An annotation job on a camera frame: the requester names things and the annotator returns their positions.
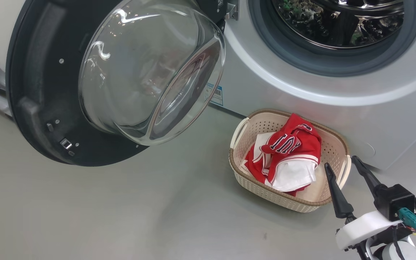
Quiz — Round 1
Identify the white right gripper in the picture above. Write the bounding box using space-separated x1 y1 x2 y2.
324 155 403 250

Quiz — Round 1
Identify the red and white jersey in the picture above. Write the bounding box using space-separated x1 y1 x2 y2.
242 113 322 198

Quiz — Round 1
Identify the black glass washing machine door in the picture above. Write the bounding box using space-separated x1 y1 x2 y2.
6 0 238 168

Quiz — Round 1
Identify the cream perforated laundry basket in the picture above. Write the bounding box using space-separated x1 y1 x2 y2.
229 109 352 213

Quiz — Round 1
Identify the white front-load washing machine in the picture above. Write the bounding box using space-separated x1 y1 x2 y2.
194 0 416 171

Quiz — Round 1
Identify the blue white label sticker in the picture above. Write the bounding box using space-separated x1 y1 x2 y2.
204 83 224 107

